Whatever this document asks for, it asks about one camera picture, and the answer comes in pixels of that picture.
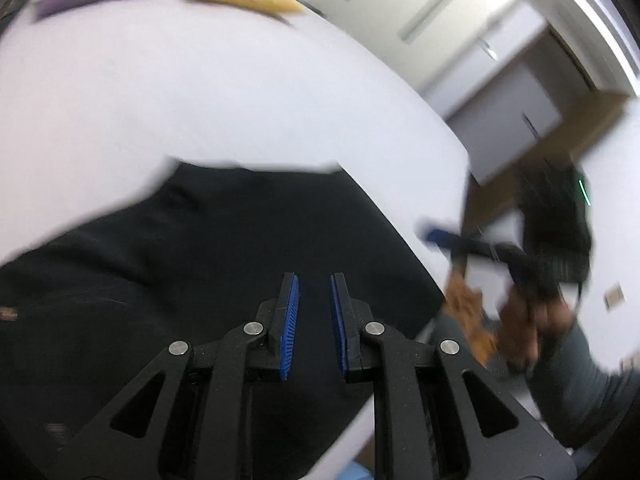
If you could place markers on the person's right hand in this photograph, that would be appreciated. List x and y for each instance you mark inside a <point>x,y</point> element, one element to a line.
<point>530,325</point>

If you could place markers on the orange patterned cloth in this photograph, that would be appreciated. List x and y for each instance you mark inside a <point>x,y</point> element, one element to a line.
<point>470,315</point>

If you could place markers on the person's right forearm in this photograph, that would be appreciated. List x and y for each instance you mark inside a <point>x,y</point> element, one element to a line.
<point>585,390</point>

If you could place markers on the black denim pants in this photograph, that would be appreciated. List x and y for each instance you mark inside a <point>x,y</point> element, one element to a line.
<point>200,270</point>

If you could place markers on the white wardrobe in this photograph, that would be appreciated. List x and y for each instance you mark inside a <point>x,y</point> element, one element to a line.
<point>450,35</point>

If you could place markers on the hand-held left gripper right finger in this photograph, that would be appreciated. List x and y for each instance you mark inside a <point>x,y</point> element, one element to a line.
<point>339,325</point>

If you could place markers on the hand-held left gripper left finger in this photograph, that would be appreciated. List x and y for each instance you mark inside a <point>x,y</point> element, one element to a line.
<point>290,325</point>

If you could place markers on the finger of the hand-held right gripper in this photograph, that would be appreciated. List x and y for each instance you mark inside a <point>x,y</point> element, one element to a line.
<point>470,245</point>

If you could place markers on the bed with white sheet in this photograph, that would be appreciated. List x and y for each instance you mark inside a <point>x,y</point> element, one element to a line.
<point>200,85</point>

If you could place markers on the wall socket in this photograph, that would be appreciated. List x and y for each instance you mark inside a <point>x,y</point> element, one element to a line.
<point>614,296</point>

